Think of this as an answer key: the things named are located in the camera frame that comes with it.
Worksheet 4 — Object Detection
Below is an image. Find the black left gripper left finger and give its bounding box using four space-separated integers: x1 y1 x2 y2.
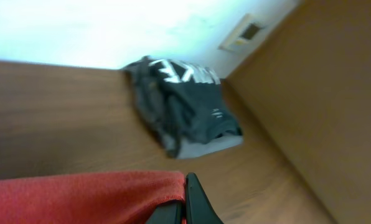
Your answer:
146 200 183 224

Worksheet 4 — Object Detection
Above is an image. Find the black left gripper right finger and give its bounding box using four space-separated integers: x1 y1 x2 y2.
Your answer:
185 172 223 224

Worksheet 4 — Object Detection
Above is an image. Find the red printed t-shirt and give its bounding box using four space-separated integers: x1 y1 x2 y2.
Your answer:
0 171 185 223

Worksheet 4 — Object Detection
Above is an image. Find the grey folded garment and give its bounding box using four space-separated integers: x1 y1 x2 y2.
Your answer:
132 78 243 159

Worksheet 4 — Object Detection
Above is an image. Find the black Nike t-shirt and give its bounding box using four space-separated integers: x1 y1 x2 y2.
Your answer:
122 56 242 144

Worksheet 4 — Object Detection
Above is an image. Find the white wall outlet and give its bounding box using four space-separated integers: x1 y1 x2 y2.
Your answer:
218 13 266 53

